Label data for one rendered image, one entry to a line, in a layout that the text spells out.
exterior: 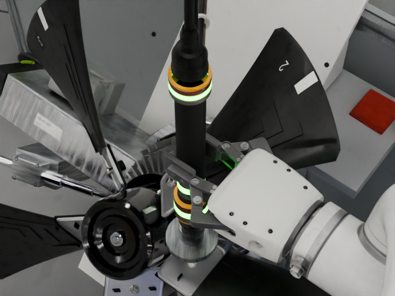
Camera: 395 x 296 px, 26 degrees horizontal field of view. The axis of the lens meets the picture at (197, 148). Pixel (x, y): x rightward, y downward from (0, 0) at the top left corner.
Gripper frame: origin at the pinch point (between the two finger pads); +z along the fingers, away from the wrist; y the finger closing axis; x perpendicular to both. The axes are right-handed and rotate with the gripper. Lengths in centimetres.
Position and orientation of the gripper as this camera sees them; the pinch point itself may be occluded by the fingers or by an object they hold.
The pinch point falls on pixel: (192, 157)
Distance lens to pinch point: 97.6
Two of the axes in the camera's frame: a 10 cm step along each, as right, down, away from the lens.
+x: 0.1, -5.3, -8.5
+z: -7.9, -5.2, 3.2
